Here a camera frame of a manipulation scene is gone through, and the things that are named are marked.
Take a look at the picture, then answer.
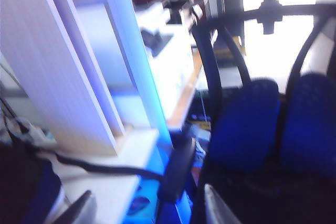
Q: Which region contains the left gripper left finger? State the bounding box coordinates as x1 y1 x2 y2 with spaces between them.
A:
51 189 98 224

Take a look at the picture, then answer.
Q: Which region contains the light wooden desk shelf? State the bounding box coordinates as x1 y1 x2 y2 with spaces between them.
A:
0 0 169 157

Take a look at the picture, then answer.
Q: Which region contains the black cable on desk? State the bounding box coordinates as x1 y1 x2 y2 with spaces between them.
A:
0 82 35 146

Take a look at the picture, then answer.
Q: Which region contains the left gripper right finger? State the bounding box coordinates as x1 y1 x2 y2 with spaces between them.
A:
203 184 243 224

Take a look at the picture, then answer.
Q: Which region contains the blue mesh office chair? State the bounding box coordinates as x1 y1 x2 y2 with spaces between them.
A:
159 0 336 224

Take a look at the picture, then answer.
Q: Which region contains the dark blue backpack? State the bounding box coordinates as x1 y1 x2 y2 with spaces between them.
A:
0 140 165 224

